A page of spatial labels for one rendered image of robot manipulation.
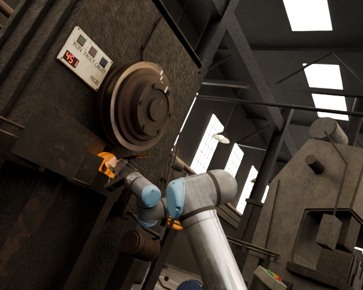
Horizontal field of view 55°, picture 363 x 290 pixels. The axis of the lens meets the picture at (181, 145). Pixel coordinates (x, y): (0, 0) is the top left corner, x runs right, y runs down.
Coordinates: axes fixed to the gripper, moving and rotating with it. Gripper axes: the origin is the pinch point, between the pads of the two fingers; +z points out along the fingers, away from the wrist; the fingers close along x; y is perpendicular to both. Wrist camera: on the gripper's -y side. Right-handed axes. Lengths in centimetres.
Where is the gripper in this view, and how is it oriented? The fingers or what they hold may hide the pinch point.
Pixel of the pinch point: (106, 164)
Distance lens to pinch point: 178.4
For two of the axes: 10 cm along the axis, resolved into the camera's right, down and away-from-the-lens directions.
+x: -4.6, -4.5, -7.7
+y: 6.0, -7.9, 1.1
